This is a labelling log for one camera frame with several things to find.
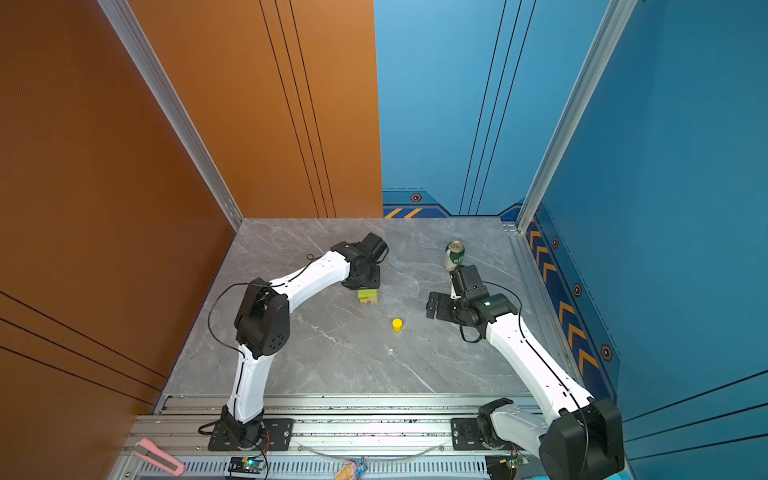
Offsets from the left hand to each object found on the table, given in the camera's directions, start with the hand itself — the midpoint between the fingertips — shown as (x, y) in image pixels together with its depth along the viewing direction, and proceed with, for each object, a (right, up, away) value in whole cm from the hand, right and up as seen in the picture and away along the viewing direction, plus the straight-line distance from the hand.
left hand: (373, 280), depth 95 cm
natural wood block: (-2, -7, +1) cm, 7 cm away
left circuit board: (-29, -42, -25) cm, 56 cm away
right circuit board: (+35, -40, -26) cm, 59 cm away
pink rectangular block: (0, -6, 0) cm, 6 cm away
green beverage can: (+27, +9, +4) cm, 29 cm away
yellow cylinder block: (+8, -13, -6) cm, 16 cm away
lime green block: (-2, -4, -1) cm, 5 cm away
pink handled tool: (-51, -39, -24) cm, 69 cm away
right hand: (+19, -6, -14) cm, 24 cm away
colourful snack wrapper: (-2, -40, -29) cm, 49 cm away
